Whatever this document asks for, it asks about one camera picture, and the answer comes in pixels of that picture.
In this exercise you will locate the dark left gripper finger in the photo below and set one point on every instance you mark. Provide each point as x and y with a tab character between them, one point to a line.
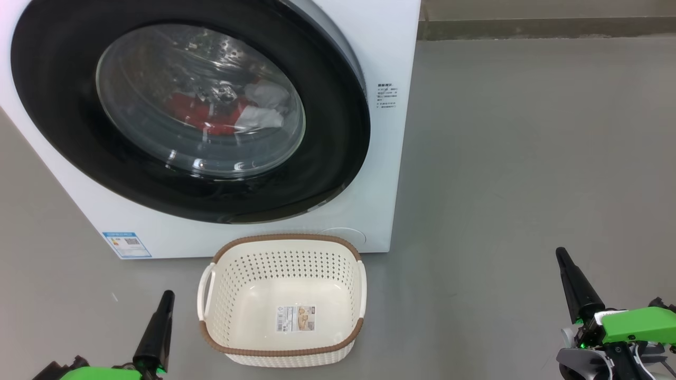
156	332

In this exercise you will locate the blue energy label sticker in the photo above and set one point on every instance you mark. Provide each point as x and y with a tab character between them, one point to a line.
127	245

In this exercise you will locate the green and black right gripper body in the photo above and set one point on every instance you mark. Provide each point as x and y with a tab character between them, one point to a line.
634	324

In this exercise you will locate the product label sticker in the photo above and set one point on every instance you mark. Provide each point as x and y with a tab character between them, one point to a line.
296	318

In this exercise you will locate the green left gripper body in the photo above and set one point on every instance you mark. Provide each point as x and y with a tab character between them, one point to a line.
95	373

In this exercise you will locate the white front-load washing machine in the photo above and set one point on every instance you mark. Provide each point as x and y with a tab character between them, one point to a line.
380	184

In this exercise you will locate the black round glass washer door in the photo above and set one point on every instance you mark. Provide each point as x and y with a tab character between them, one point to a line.
63	105

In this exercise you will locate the red and white garment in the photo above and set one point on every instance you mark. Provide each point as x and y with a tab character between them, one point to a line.
195	113

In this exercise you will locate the grey right wrist camera housing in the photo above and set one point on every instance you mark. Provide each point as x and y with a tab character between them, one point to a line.
581	364

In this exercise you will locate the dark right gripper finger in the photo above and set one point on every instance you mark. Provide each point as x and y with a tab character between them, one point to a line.
578	290

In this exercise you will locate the round white filter cover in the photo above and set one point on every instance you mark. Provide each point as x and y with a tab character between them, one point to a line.
348	235

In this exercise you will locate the cream basket with brown rim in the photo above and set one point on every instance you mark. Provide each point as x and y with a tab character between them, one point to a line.
285	274

